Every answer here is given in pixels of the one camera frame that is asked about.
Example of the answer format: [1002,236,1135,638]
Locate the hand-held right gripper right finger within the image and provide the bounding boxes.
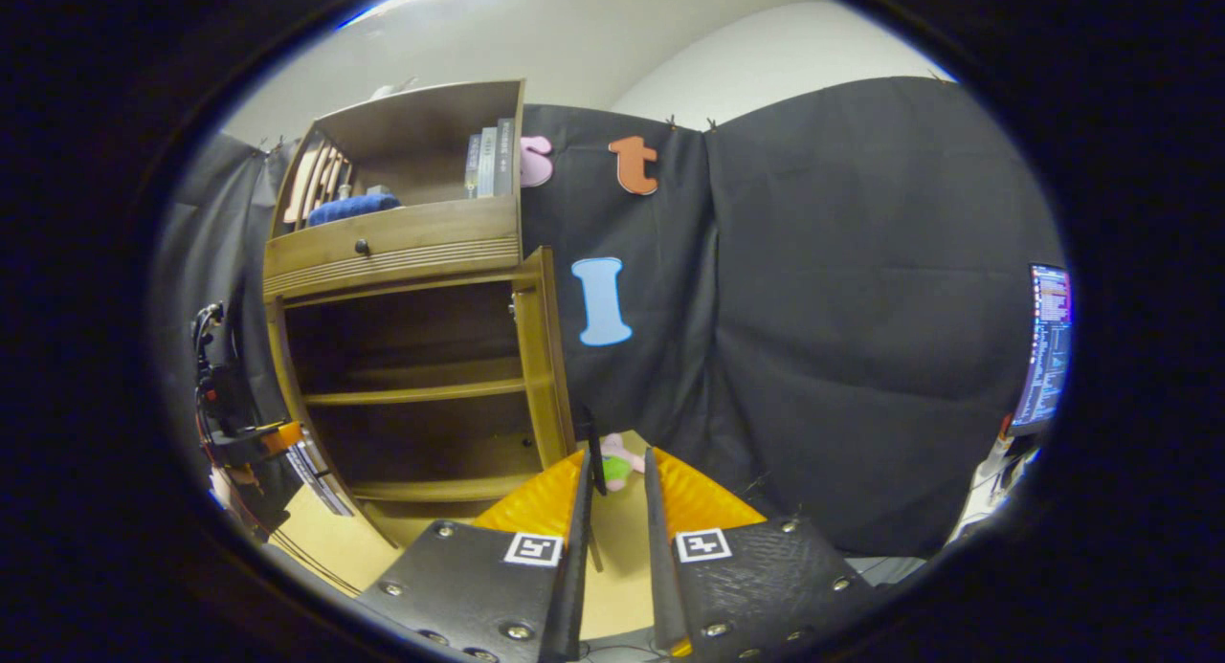
[643,448,883,660]

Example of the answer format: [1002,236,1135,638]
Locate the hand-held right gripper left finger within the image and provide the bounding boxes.
[354,448,594,663]

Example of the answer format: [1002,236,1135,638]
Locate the black door handle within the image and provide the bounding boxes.
[577,405,610,497]

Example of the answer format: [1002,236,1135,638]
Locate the wooden cabinet door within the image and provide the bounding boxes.
[510,246,578,473]

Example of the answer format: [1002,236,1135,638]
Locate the wooden double-door shoe cabinet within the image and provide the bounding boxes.
[262,77,578,551]

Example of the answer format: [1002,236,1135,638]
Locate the dark printed board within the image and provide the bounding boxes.
[285,441,355,518]

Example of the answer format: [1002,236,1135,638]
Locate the pink green plush toy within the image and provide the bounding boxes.
[597,432,647,493]

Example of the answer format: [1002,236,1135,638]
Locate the wooden inner shelf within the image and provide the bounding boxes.
[304,374,556,408]

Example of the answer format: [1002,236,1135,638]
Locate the blue towel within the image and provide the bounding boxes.
[306,192,403,228]

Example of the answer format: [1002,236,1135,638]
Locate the wooden drawer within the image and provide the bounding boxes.
[263,196,523,300]

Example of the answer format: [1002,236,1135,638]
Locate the black backdrop cloth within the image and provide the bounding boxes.
[153,75,1068,561]

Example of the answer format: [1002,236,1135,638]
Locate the computer monitor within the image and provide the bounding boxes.
[1010,261,1074,436]

